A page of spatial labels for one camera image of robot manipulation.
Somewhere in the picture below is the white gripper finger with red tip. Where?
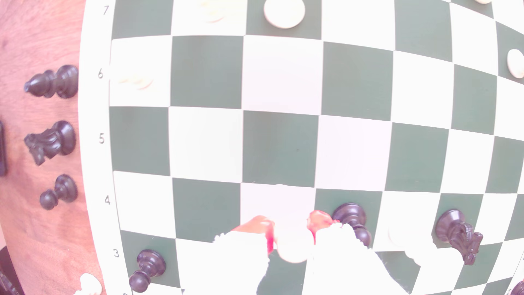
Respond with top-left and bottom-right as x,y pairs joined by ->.
303,210 -> 410,295
184,216 -> 276,295

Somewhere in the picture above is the white chess pawn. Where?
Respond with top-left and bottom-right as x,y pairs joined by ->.
507,49 -> 524,79
117,74 -> 154,91
263,0 -> 306,29
275,221 -> 315,264
76,273 -> 103,295

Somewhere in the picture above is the black chess knight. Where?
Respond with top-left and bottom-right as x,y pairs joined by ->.
435,209 -> 484,266
24,120 -> 77,166

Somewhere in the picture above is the green and white chess mat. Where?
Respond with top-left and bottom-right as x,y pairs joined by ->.
78,0 -> 524,295

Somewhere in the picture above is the black chess bishop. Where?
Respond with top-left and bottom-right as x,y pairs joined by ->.
24,65 -> 79,99

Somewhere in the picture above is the black ridged object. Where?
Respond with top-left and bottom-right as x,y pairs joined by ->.
0,246 -> 25,295

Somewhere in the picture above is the dark rectangular object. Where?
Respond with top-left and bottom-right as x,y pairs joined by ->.
0,121 -> 7,177

